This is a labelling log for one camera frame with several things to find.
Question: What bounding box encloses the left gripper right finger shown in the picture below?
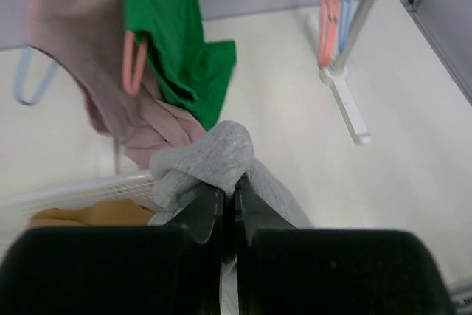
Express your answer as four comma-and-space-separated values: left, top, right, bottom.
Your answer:
234, 177, 454, 314

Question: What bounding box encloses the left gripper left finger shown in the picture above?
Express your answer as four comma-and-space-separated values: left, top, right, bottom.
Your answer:
1, 183, 225, 314

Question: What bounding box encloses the mustard brown tank top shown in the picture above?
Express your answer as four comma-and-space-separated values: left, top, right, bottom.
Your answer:
27, 199, 154, 229

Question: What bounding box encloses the grey tank top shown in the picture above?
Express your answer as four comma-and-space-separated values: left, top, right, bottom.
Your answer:
147, 120, 314, 315

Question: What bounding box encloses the green tank top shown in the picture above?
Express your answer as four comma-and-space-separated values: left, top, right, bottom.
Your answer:
124, 0, 237, 131

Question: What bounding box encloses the light blue hanger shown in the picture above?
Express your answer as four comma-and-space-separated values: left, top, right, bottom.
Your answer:
13, 0, 62, 106
338, 0, 353, 53

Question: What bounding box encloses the mauve tank top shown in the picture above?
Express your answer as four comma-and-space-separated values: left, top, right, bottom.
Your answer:
26, 0, 205, 170

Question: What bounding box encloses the white plastic basket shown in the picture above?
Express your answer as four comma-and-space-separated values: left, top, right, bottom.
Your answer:
1, 173, 156, 231

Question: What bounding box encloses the white clothes rack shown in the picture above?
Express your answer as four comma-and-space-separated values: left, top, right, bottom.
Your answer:
305, 0, 375, 145

